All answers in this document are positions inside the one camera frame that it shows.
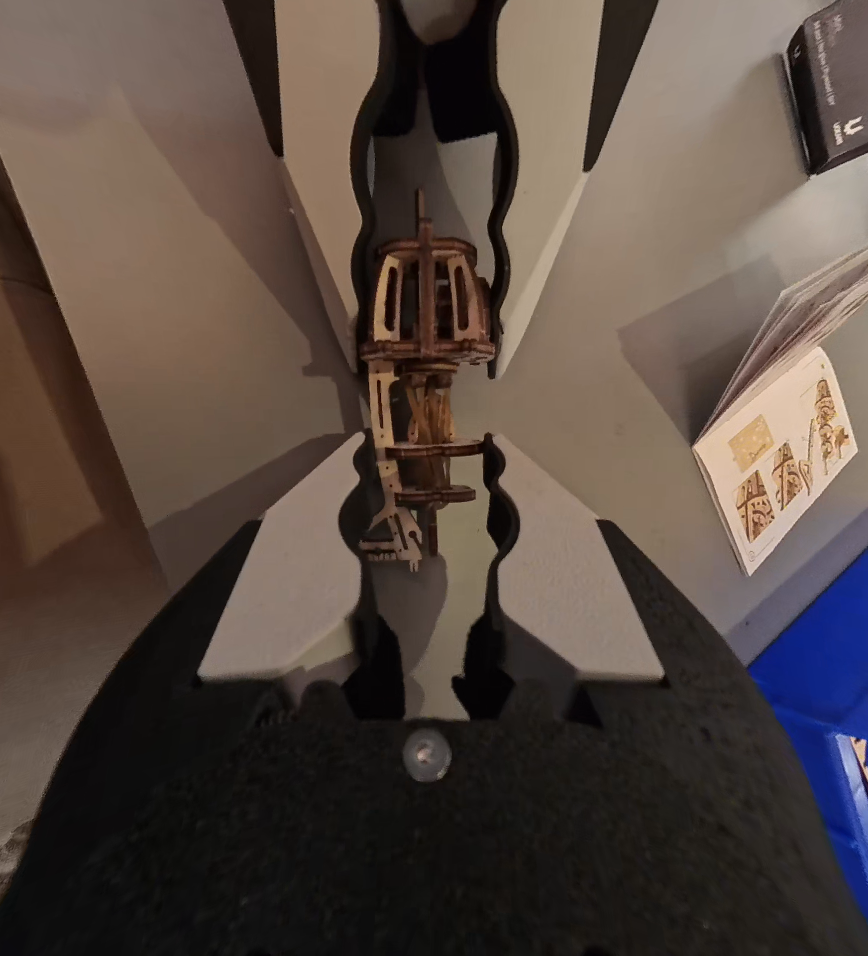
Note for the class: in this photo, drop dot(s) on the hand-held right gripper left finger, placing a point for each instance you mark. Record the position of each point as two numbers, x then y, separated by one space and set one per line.
285 590

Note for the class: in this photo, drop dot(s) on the large blue storage bin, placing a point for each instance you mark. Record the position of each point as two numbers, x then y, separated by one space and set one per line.
837 672

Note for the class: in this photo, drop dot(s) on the open instruction booklet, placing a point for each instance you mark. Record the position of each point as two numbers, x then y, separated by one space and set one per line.
785 455

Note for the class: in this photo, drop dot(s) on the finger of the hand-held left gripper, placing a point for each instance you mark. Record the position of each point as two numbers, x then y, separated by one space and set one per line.
322 112
553 112

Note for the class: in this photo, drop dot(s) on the black cardboard box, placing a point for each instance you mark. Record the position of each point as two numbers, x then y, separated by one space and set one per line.
852 82

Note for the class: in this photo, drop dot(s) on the wooden mechanical model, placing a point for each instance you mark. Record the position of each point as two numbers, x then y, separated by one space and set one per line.
419 314

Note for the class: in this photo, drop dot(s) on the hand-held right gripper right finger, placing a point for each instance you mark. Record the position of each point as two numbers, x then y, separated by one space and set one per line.
576 590

